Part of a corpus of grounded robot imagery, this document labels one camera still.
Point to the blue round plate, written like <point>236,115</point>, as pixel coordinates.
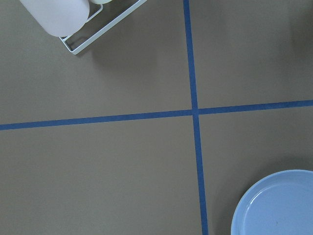
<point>279,204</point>

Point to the cream white plastic cup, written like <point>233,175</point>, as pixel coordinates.
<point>100,1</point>

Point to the pink plastic cup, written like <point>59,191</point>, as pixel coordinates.
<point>59,18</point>

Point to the white wire cup rack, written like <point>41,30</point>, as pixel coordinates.
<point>102,18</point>

